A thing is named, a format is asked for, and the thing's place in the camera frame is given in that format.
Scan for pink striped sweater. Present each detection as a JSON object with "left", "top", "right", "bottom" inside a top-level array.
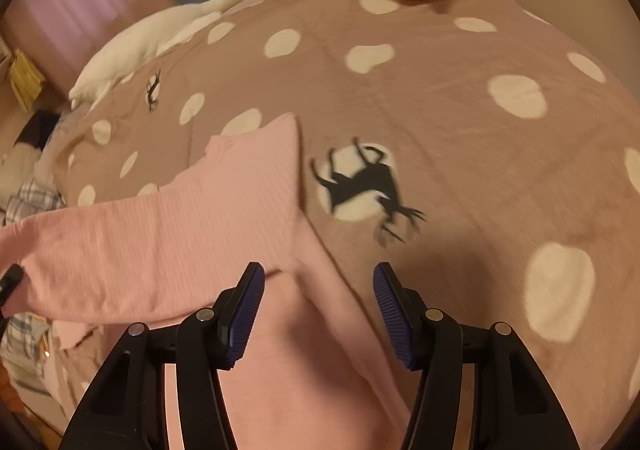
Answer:
[{"left": 1, "top": 114, "right": 409, "bottom": 449}]

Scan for plaid grey pillow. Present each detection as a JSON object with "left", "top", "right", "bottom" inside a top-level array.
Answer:
[{"left": 1, "top": 179, "right": 65, "bottom": 226}]

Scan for white goose plush toy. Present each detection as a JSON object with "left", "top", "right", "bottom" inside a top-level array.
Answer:
[{"left": 68, "top": 0, "right": 244, "bottom": 108}]

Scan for polka dot brown blanket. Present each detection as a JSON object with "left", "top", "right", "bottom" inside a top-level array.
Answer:
[{"left": 40, "top": 0, "right": 639, "bottom": 449}]

